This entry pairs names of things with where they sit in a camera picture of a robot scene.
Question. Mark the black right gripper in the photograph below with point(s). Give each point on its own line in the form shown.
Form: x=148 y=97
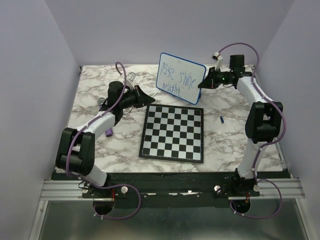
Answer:
x=208 y=82

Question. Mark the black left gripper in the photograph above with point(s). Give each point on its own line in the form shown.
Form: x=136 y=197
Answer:
x=143 y=99

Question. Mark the blue framed whiteboard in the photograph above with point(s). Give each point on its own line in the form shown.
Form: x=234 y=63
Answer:
x=180 y=77

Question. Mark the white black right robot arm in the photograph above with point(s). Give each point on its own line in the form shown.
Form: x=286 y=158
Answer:
x=262 y=126

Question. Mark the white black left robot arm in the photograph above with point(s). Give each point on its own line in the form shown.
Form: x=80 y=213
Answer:
x=76 y=150

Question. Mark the black white chessboard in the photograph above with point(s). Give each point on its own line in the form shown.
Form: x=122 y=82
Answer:
x=173 y=133

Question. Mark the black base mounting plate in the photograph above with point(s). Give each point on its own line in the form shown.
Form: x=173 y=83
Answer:
x=161 y=191

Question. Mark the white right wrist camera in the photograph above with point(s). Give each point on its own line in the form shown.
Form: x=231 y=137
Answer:
x=218 y=59

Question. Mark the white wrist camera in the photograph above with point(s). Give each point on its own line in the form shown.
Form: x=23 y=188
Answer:
x=130 y=78
x=218 y=59

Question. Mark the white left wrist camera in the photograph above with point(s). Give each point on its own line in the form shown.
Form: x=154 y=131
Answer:
x=130 y=78

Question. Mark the aluminium frame rail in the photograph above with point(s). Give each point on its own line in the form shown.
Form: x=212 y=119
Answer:
x=272 y=185

